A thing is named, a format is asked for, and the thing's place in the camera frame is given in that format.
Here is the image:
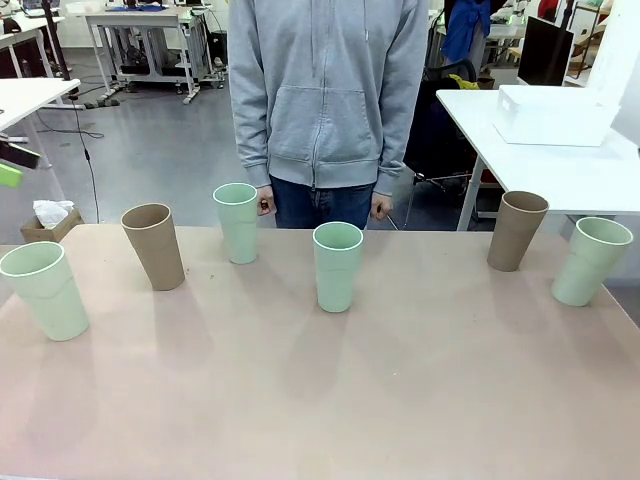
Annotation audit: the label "light green plastic cup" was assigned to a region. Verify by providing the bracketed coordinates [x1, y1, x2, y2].
[550, 216, 635, 308]
[312, 222, 365, 314]
[0, 241, 91, 343]
[212, 182, 260, 266]

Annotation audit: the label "brown plastic cup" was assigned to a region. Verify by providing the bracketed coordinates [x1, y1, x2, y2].
[486, 190, 551, 273]
[120, 202, 187, 292]

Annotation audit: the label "white plastic basket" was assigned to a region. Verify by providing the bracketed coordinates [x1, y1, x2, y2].
[492, 84, 622, 148]

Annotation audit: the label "person's left forearm grey sleeve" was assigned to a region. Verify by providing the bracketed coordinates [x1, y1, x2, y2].
[372, 74, 427, 197]

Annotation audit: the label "person's right forearm grey sleeve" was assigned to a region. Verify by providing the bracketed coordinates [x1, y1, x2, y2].
[228, 74, 274, 189]

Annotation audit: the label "person's right hand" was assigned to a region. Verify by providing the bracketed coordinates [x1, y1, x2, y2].
[256, 186, 278, 218]

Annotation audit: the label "person's left hand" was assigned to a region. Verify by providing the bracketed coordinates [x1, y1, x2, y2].
[369, 193, 394, 220]

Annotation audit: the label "white crumpled tissue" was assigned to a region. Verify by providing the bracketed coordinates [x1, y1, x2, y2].
[32, 199, 76, 227]

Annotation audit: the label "cardboard box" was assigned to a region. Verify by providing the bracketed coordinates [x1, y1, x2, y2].
[19, 206, 85, 245]

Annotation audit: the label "black stand pole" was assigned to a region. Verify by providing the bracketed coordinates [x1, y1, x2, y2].
[41, 0, 74, 81]

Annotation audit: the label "white background desk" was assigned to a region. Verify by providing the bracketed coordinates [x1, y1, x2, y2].
[0, 12, 67, 80]

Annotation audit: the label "grey workshop desk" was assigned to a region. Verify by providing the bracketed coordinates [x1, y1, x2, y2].
[83, 8, 202, 105]

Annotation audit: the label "blue jeans legs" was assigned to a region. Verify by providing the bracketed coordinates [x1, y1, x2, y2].
[269, 174, 376, 230]

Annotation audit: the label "grey hoodie torso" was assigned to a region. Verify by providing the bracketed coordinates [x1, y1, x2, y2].
[227, 0, 430, 196]

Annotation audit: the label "black office chair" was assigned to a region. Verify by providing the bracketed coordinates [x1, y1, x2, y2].
[402, 58, 482, 201]

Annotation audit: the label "blue jacket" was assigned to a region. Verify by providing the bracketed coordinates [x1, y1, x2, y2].
[440, 0, 495, 65]

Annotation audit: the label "large white side table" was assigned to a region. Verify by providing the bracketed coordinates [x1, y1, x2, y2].
[435, 88, 640, 232]

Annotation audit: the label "black monitor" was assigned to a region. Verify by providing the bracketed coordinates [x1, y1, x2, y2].
[516, 15, 576, 88]

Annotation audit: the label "black floor cable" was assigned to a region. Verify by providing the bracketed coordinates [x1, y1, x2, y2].
[34, 94, 106, 224]

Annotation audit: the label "wooden chair frame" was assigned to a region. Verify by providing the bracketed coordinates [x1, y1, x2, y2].
[569, 0, 610, 81]

